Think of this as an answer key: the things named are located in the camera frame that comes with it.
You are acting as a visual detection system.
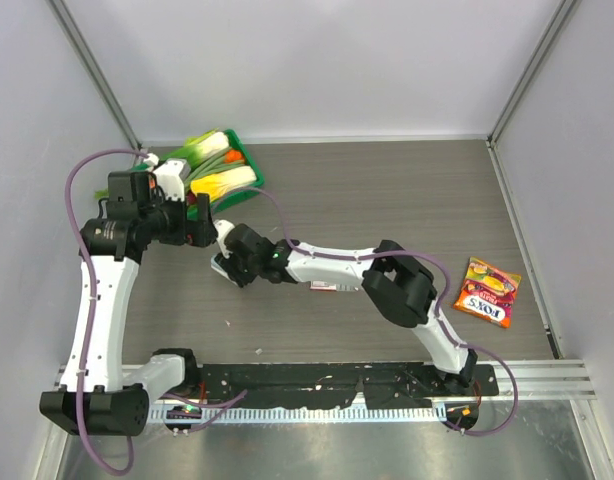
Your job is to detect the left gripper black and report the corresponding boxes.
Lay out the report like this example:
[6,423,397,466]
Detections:
[140,188,218,247]

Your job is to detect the red white staple box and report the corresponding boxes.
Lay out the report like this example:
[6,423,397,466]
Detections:
[310,281,358,292]

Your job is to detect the yellow white toy cabbage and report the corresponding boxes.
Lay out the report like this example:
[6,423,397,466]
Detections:
[190,166,257,202]

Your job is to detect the purple cable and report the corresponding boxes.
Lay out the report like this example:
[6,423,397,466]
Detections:
[66,148,248,475]
[221,187,519,437]

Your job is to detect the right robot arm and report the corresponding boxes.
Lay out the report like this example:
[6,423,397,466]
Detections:
[212,220,478,395]

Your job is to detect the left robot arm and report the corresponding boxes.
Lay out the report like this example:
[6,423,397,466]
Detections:
[39,160,217,437]

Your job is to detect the white slotted cable duct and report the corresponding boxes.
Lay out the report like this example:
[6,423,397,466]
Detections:
[147,403,446,425]

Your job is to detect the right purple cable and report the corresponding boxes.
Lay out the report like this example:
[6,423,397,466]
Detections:
[221,187,519,437]

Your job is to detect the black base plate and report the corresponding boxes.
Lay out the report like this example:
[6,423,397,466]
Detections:
[200,362,499,410]

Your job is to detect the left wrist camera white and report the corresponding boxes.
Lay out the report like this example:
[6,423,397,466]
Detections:
[142,153,191,201]

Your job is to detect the small orange toy carrot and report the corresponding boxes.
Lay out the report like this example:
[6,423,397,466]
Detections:
[224,149,244,164]

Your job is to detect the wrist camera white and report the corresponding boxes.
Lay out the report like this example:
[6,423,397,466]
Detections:
[211,220,235,279]
[142,153,191,201]

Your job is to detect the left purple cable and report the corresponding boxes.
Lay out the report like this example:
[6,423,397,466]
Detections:
[66,148,248,475]

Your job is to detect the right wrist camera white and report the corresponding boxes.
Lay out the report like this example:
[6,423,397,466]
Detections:
[211,220,235,279]

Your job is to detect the green white toy bok choy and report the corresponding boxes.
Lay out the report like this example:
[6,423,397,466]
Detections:
[162,130,230,169]

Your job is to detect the green plastic tray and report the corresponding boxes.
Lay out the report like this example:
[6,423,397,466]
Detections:
[157,129,264,220]

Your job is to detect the colourful candy bag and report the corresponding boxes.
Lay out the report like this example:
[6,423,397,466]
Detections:
[453,256,522,329]

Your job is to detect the green toy long beans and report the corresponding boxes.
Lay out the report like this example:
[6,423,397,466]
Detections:
[187,154,227,181]

